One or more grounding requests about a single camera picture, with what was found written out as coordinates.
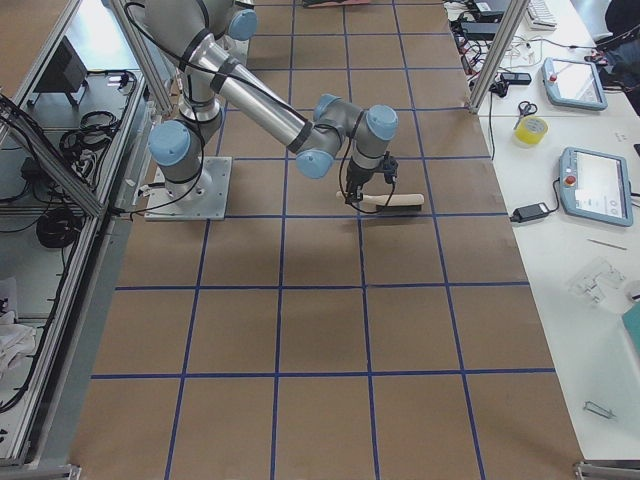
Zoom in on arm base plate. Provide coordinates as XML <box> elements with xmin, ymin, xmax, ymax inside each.
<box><xmin>143</xmin><ymin>156</ymin><xmax>233</xmax><ymax>221</ymax></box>

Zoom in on black handled scissors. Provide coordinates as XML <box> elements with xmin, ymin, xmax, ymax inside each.
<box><xmin>513</xmin><ymin>101</ymin><xmax>538</xmax><ymax>130</ymax></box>

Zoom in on far blue teach pendant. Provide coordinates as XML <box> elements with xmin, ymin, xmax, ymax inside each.
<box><xmin>541</xmin><ymin>57</ymin><xmax>608</xmax><ymax>111</ymax></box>

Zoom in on near blue teach pendant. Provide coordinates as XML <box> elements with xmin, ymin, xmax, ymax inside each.
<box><xmin>559</xmin><ymin>147</ymin><xmax>634</xmax><ymax>227</ymax></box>

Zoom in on aluminium frame post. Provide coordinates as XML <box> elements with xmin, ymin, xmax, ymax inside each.
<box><xmin>467</xmin><ymin>0</ymin><xmax>529</xmax><ymax>114</ymax></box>

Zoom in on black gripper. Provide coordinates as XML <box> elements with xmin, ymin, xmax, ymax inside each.
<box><xmin>344</xmin><ymin>154</ymin><xmax>398</xmax><ymax>201</ymax></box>

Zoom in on blue teach pendant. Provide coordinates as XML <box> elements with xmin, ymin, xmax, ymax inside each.
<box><xmin>559</xmin><ymin>147</ymin><xmax>634</xmax><ymax>227</ymax></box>
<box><xmin>541</xmin><ymin>57</ymin><xmax>608</xmax><ymax>111</ymax></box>

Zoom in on beige hand brush black bristles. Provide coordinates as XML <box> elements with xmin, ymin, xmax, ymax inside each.
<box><xmin>335</xmin><ymin>191</ymin><xmax>425</xmax><ymax>214</ymax></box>

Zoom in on white crumpled cloth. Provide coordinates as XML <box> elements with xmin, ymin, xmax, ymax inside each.
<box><xmin>0</xmin><ymin>277</ymin><xmax>39</xmax><ymax>381</ymax></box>

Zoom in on black monitor under frame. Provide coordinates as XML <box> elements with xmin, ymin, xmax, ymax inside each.
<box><xmin>28</xmin><ymin>36</ymin><xmax>88</xmax><ymax>107</ymax></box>

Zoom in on clear plastic bag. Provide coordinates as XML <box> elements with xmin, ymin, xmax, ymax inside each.
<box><xmin>566</xmin><ymin>257</ymin><xmax>639</xmax><ymax>314</ymax></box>

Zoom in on black power adapter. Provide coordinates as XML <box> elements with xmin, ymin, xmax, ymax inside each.
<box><xmin>510</xmin><ymin>202</ymin><xmax>551</xmax><ymax>223</ymax></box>

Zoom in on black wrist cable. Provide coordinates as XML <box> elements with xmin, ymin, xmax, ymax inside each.
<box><xmin>124</xmin><ymin>0</ymin><xmax>396</xmax><ymax>216</ymax></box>

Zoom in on yellow tape roll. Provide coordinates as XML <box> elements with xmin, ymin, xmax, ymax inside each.
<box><xmin>513</xmin><ymin>115</ymin><xmax>548</xmax><ymax>148</ymax></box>

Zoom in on metal clip on desk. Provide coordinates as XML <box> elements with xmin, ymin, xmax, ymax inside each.
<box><xmin>583</xmin><ymin>400</ymin><xmax>616</xmax><ymax>420</ymax></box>

